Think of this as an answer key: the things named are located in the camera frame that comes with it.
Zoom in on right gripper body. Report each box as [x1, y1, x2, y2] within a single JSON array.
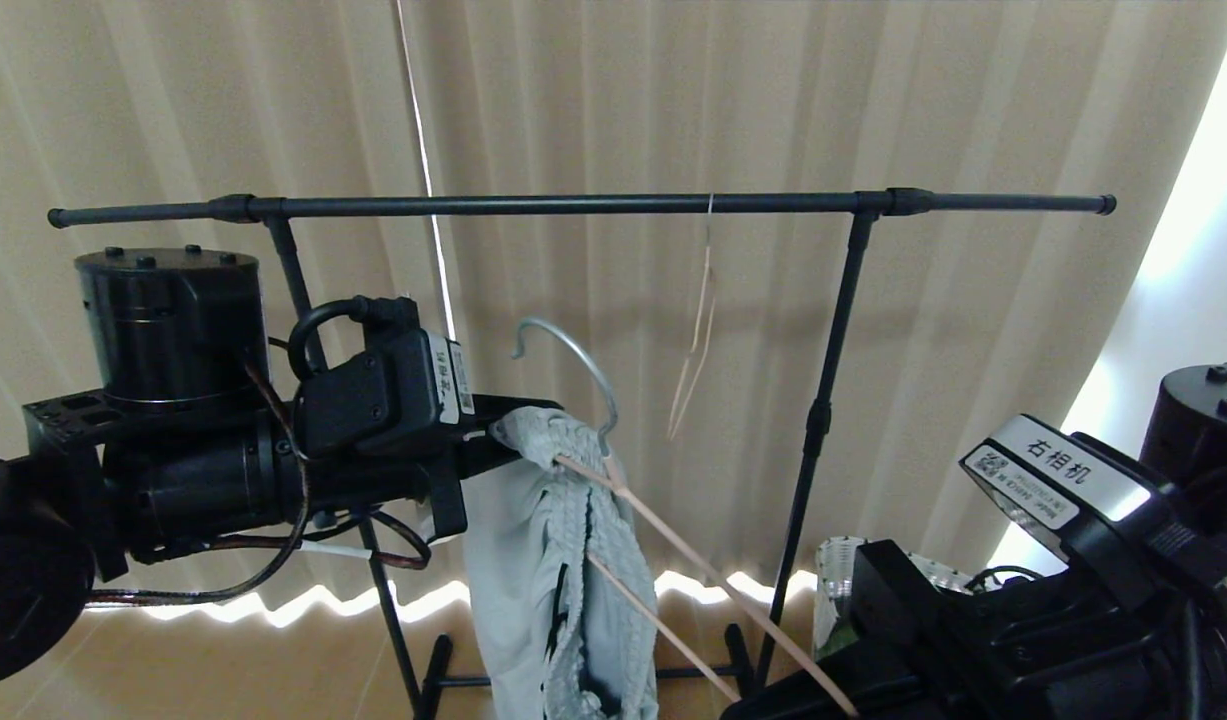
[[721, 538, 1189, 720]]

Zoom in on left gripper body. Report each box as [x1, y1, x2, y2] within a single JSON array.
[[103, 395, 564, 563]]

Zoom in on pale grey shorts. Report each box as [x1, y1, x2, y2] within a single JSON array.
[[461, 405, 660, 720]]

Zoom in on pink clothes hanger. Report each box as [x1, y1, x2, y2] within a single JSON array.
[[668, 193, 717, 441], [511, 316, 862, 719]]

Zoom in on white laundry basket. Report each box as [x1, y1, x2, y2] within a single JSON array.
[[813, 535, 1044, 661]]

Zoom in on black clothes rack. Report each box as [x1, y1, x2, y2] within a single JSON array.
[[48, 187, 1117, 720]]

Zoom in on black cable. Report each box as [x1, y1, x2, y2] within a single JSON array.
[[287, 295, 419, 383]]

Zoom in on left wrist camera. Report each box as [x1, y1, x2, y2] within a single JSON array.
[[291, 318, 476, 459]]

